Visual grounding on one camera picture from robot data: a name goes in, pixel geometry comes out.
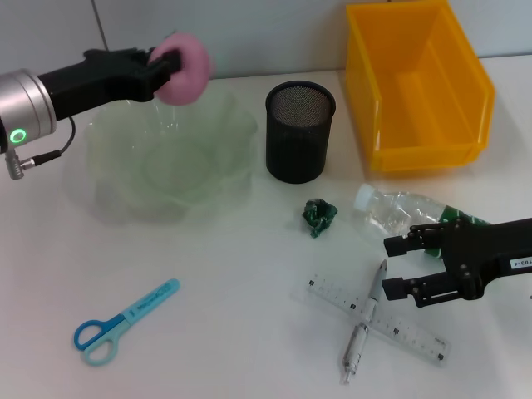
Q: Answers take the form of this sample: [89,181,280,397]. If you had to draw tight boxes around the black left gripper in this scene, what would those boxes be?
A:
[39,47,185,121]

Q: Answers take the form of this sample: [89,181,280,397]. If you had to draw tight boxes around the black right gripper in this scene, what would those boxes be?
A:
[381,216,532,308]

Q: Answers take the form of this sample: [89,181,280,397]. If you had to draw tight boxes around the pink toy peach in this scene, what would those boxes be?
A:
[151,32,215,106]

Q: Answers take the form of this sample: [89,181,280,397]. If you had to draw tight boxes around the clear plastic water bottle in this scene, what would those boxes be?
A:
[352,183,495,259]

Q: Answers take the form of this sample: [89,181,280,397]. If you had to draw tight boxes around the green plastic wrapper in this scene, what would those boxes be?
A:
[299,198,340,239]

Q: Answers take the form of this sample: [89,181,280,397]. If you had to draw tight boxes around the transparent plastic ruler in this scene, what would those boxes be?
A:
[306,272,452,367]

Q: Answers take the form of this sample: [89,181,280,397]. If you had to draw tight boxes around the white pen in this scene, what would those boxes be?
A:
[338,259,388,386]

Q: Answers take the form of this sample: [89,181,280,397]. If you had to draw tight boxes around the green glass fruit plate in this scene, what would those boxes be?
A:
[62,81,261,224]

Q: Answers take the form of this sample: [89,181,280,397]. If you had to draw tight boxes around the black mesh pen holder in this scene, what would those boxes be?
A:
[264,81,337,185]

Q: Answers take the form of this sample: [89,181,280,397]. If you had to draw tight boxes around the blue scissors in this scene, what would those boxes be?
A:
[74,278,180,367]

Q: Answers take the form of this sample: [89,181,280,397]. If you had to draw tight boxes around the yellow plastic bin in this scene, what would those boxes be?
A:
[344,0,496,173]

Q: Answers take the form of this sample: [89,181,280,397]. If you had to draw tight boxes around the left arm cable with plug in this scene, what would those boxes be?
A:
[3,118,78,180]

